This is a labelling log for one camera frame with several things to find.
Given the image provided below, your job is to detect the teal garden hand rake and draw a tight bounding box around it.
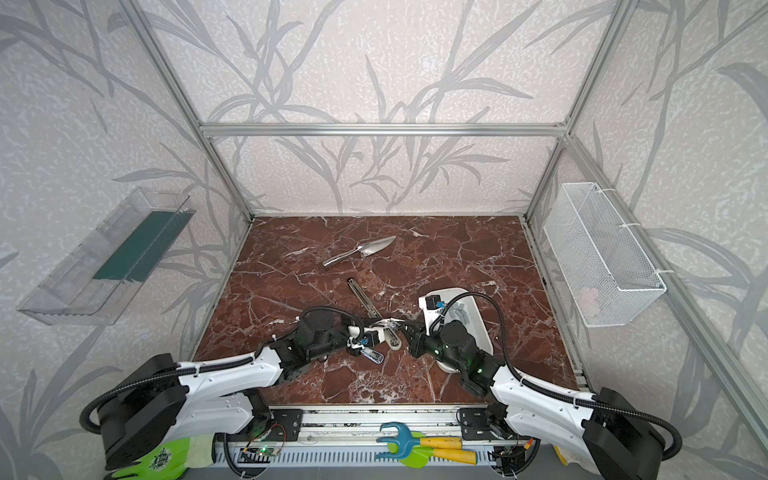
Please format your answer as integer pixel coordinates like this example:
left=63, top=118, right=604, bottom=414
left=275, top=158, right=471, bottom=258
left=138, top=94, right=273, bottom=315
left=376, top=422, right=464, bottom=459

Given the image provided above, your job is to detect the green work glove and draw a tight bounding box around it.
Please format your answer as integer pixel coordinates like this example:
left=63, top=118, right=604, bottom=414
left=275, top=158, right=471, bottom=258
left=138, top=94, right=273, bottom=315
left=105, top=434, right=215, bottom=480

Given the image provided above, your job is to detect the green garden hand shovel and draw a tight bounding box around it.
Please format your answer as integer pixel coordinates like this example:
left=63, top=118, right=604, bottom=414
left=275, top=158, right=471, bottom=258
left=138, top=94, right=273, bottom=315
left=375, top=447, right=478, bottom=469

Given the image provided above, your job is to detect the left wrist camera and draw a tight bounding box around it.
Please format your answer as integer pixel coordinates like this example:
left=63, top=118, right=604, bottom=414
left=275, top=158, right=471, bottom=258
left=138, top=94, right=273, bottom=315
left=348, top=326, right=385, bottom=349

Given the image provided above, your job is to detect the silver metal trowel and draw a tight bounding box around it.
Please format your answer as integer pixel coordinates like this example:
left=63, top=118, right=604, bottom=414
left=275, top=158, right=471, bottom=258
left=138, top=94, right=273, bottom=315
left=322, top=236, right=396, bottom=268

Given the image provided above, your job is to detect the pink object in basket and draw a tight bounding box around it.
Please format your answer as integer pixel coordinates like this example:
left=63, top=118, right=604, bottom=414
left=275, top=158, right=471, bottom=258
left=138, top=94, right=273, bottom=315
left=576, top=287, right=601, bottom=322

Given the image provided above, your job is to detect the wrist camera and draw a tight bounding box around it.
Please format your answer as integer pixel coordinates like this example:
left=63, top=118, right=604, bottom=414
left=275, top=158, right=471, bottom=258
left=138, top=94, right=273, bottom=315
left=422, top=294, right=446, bottom=313
left=348, top=326, right=385, bottom=349

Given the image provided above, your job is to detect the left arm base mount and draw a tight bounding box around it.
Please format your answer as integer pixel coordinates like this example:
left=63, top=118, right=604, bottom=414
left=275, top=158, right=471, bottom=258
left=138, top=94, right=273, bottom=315
left=245, top=408, right=304, bottom=442

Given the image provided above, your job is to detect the aluminium frame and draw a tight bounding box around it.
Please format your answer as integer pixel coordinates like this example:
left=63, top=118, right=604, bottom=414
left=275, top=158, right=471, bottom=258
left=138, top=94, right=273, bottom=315
left=118, top=1, right=767, bottom=448

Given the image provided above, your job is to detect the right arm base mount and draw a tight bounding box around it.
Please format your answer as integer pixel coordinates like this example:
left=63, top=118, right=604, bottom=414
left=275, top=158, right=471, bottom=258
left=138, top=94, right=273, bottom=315
left=456, top=407, right=513, bottom=441

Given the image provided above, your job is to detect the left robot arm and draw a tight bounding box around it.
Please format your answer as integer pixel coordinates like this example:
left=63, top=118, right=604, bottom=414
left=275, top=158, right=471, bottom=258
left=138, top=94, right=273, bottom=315
left=79, top=306, right=365, bottom=470

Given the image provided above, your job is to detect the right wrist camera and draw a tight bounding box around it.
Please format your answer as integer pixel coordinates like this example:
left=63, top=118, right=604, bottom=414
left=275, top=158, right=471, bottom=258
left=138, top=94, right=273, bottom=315
left=422, top=294, right=446, bottom=313

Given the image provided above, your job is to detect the green circuit board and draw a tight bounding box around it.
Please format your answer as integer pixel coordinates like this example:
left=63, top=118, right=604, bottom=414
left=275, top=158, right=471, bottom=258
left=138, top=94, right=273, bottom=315
left=241, top=446, right=282, bottom=459

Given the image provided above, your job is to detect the clear plastic wall shelf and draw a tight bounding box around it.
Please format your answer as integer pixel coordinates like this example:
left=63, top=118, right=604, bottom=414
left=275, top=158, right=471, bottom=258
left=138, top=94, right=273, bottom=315
left=18, top=187, right=196, bottom=326

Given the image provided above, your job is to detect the white oval tray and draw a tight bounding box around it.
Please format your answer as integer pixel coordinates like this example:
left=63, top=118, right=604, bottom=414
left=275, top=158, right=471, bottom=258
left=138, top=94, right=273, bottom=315
left=419, top=287, right=494, bottom=373

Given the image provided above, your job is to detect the white wire mesh basket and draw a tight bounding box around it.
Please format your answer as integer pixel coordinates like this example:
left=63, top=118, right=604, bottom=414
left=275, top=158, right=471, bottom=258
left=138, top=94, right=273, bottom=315
left=544, top=182, right=667, bottom=328

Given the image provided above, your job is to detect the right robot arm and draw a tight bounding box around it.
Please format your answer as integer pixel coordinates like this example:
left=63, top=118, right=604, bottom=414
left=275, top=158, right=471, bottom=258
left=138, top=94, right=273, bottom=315
left=402, top=292, right=683, bottom=479

